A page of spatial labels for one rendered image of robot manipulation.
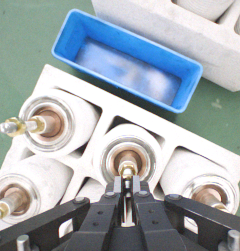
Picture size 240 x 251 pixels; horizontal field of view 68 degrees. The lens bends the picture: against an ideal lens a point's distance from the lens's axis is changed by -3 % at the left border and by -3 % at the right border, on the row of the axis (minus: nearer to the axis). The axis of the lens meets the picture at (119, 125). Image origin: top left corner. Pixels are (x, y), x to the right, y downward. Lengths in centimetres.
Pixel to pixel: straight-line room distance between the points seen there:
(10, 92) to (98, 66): 26
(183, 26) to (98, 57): 24
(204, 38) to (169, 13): 7
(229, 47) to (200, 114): 21
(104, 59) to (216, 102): 32
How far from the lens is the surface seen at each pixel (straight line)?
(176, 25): 36
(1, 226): 37
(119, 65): 50
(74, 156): 34
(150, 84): 50
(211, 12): 37
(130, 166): 20
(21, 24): 63
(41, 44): 58
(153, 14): 37
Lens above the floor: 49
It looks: 86 degrees down
